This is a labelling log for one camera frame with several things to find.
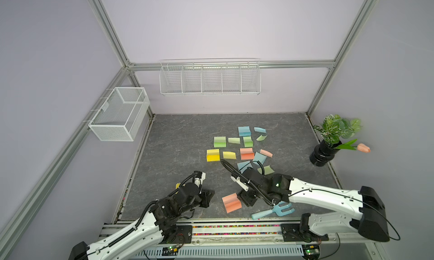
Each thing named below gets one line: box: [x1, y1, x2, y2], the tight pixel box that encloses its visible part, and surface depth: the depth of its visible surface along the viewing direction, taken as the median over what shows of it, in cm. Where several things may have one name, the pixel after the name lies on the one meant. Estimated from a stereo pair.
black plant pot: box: [309, 139, 342, 167], surface depth 91 cm
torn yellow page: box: [222, 151, 237, 160], surface depth 101 cm
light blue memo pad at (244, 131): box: [237, 126, 252, 137], surface depth 114 cm
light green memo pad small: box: [242, 136, 254, 148], surface depth 106 cm
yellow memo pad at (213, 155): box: [206, 148, 221, 162], surface depth 102 cm
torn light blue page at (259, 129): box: [253, 126, 267, 133], surface depth 114 cm
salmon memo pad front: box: [239, 148, 255, 160], surface depth 101 cm
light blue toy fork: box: [251, 201, 295, 220], surface depth 81 cm
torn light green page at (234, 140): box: [228, 137, 241, 145], surface depth 108 cm
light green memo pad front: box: [213, 136, 227, 148], surface depth 108 cm
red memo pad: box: [222, 192, 242, 214], surface depth 82 cm
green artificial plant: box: [313, 114, 362, 148], surface depth 82 cm
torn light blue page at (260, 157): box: [253, 151, 268, 165], surface depth 99 cm
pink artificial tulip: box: [334, 139, 371, 154], surface depth 76 cm
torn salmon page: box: [259, 149, 273, 158], surface depth 101 cm
